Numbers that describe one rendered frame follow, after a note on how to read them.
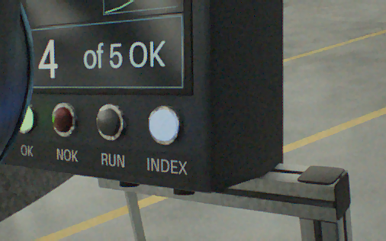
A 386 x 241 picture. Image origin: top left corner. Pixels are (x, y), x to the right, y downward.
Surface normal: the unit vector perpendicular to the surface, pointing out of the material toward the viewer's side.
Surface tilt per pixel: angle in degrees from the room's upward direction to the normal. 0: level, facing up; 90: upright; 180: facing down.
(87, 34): 75
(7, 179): 90
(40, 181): 90
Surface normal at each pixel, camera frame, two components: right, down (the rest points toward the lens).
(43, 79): -0.58, 0.07
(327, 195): -0.55, 0.33
